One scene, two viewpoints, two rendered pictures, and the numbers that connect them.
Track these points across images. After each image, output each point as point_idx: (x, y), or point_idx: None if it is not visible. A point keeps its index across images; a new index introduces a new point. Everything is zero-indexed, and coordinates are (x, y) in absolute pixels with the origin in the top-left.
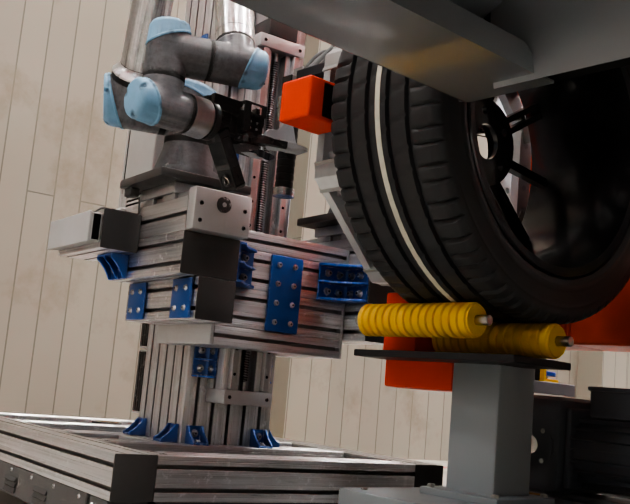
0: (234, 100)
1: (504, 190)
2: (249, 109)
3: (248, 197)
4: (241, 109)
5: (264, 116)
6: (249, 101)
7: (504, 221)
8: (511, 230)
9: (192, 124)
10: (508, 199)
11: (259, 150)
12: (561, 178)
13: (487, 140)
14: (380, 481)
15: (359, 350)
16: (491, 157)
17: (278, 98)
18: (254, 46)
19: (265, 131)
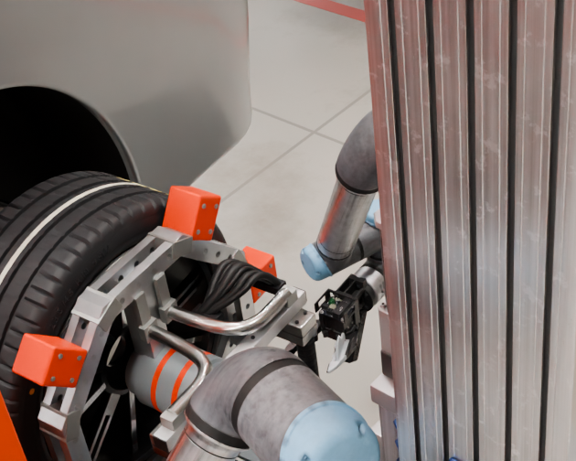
0: (339, 287)
1: (96, 410)
2: (325, 297)
3: (372, 427)
4: (334, 296)
5: (316, 309)
6: (325, 291)
7: (118, 345)
8: (113, 354)
9: (377, 299)
10: (92, 419)
11: (335, 353)
12: None
13: (105, 369)
14: None
15: (237, 460)
16: (108, 365)
17: (314, 314)
18: (315, 243)
19: (316, 323)
